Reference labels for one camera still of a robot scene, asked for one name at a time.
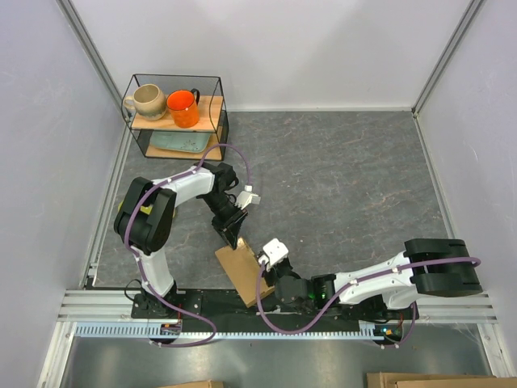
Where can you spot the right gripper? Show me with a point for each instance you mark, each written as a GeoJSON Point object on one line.
{"type": "Point", "coordinates": [268, 272]}

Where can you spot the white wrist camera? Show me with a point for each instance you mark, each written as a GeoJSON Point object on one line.
{"type": "Point", "coordinates": [247, 197]}
{"type": "Point", "coordinates": [272, 253]}

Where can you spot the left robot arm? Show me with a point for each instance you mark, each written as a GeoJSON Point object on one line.
{"type": "Point", "coordinates": [145, 217]}

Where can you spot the black wire wooden shelf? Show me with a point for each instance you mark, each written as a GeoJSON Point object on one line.
{"type": "Point", "coordinates": [212, 110]}

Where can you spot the orange mug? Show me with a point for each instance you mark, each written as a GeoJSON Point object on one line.
{"type": "Point", "coordinates": [183, 107]}

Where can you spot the brown cardboard express box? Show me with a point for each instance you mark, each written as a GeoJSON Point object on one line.
{"type": "Point", "coordinates": [242, 268]}

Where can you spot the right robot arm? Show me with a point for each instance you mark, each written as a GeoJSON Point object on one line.
{"type": "Point", "coordinates": [437, 267]}

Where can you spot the cardboard piece bottom centre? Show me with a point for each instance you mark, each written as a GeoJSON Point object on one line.
{"type": "Point", "coordinates": [198, 384]}

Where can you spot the light green tray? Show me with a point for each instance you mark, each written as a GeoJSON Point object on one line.
{"type": "Point", "coordinates": [181, 141]}

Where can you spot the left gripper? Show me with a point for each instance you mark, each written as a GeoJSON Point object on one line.
{"type": "Point", "coordinates": [230, 225]}

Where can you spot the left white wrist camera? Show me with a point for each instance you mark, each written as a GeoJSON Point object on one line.
{"type": "Point", "coordinates": [247, 197]}

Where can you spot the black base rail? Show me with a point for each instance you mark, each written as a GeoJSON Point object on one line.
{"type": "Point", "coordinates": [225, 308]}

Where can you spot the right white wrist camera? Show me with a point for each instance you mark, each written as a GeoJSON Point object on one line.
{"type": "Point", "coordinates": [272, 253]}

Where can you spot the beige ceramic mug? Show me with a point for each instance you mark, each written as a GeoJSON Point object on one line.
{"type": "Point", "coordinates": [148, 101]}

